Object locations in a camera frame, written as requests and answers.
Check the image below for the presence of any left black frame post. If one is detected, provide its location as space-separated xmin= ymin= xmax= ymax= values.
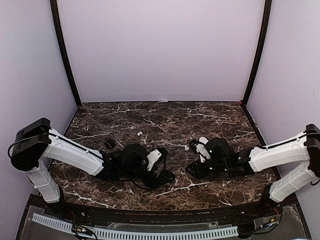
xmin=49 ymin=0 xmax=82 ymax=108

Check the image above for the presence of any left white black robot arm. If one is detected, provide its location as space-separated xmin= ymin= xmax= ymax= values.
xmin=7 ymin=118 xmax=175 ymax=218

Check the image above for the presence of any white slotted cable duct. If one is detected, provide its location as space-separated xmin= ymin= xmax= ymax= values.
xmin=31 ymin=213 xmax=239 ymax=240

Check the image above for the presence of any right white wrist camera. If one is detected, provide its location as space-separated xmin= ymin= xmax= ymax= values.
xmin=189 ymin=139 xmax=211 ymax=163

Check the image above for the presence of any right black frame post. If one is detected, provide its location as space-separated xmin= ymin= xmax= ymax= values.
xmin=241 ymin=0 xmax=272 ymax=108

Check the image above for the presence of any black frame post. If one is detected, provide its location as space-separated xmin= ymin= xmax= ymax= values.
xmin=49 ymin=0 xmax=82 ymax=108
xmin=241 ymin=0 xmax=272 ymax=108

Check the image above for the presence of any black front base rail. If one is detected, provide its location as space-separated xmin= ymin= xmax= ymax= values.
xmin=24 ymin=193 xmax=298 ymax=226

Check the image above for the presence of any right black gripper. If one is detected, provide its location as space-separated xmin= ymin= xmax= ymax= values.
xmin=185 ymin=158 xmax=229 ymax=180

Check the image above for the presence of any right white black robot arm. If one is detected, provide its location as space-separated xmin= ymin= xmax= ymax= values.
xmin=185 ymin=124 xmax=320 ymax=217

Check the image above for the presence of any black round charging case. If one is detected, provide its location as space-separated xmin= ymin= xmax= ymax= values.
xmin=104 ymin=138 xmax=116 ymax=149

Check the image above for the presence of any white oval charging case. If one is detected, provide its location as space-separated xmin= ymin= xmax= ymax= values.
xmin=199 ymin=136 xmax=209 ymax=145

